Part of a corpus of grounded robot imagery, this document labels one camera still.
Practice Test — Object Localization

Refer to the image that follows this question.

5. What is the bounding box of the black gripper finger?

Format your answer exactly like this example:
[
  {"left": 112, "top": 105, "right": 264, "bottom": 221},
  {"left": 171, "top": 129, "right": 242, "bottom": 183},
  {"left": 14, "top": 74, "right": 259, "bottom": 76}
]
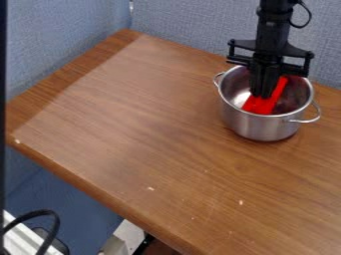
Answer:
[
  {"left": 260, "top": 66, "right": 280, "bottom": 99},
  {"left": 250, "top": 63, "right": 264, "bottom": 97}
]

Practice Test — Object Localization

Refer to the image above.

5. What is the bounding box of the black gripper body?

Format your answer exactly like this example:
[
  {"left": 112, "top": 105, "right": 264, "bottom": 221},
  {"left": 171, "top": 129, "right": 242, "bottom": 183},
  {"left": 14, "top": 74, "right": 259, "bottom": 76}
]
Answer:
[{"left": 227, "top": 20, "right": 314, "bottom": 77}]

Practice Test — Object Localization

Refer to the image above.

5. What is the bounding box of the red plastic block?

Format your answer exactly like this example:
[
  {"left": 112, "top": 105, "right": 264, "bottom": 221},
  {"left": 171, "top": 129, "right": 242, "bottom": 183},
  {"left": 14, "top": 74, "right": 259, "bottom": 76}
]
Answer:
[{"left": 240, "top": 77, "right": 287, "bottom": 115}]

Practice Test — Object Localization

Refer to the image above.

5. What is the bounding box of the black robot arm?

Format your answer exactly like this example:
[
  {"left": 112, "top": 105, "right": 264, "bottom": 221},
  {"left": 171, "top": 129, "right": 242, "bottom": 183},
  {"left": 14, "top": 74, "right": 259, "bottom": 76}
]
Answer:
[{"left": 226, "top": 0, "right": 314, "bottom": 99}]

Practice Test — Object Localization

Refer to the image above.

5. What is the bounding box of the metal pot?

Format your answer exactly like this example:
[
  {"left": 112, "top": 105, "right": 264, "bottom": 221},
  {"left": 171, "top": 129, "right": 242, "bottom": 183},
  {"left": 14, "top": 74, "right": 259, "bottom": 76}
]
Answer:
[{"left": 212, "top": 66, "right": 320, "bottom": 141}]

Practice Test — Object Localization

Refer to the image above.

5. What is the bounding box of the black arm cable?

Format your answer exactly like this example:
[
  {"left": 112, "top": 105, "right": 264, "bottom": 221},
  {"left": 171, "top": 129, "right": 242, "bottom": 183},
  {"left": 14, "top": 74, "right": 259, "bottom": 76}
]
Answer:
[{"left": 287, "top": 0, "right": 312, "bottom": 30}]

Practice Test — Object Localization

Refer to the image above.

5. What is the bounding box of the white table frame part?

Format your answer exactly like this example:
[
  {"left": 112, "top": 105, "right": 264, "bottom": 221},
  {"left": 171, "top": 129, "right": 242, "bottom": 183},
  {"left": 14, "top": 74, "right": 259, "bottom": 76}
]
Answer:
[{"left": 97, "top": 220, "right": 145, "bottom": 255}]

